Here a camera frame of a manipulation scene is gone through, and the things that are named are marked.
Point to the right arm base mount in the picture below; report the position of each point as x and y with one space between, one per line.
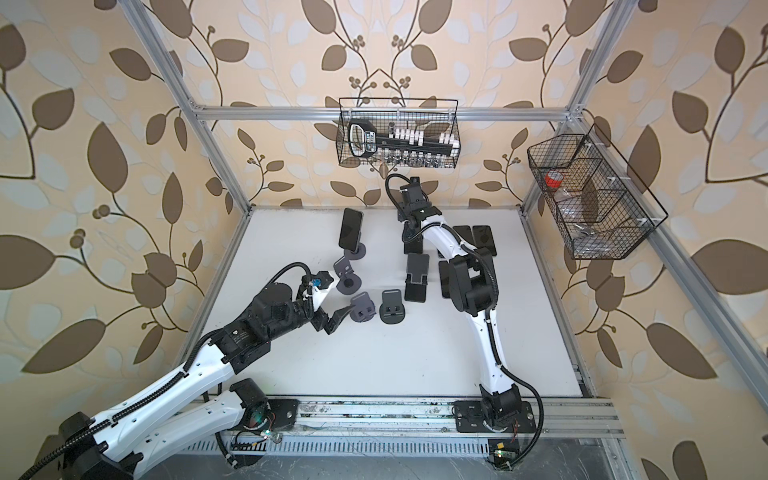
476 416

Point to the front aluminium rail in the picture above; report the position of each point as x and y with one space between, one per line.
390 426

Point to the middle right black stand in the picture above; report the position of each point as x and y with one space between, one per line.
417 272

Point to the back wire basket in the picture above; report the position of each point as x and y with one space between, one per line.
432 114

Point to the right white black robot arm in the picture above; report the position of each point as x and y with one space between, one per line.
474 291

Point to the right wire basket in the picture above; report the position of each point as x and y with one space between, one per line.
605 208

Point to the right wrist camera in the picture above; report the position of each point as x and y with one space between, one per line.
412 194

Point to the red capped clear item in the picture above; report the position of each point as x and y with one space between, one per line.
553 180

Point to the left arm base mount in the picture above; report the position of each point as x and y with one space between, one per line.
270 414

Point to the green phone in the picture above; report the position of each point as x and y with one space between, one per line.
465 233

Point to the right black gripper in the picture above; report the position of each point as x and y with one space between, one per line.
402 213

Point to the front left purple stand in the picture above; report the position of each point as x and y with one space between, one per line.
362 308

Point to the purple round stand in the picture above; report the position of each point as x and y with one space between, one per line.
348 281

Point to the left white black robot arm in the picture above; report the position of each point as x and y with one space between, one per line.
130 438

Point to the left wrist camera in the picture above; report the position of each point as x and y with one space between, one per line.
317 288

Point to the front right black stand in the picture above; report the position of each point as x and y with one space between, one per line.
392 310

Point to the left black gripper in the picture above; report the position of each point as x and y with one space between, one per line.
321 318

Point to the back right black stand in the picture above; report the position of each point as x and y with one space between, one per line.
413 245

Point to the back left round stand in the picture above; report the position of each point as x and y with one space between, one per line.
357 254

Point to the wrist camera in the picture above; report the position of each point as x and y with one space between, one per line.
412 194
317 288

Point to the black stand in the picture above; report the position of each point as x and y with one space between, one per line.
417 272
413 245
392 310

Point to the wire basket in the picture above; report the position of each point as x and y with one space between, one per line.
605 208
432 114

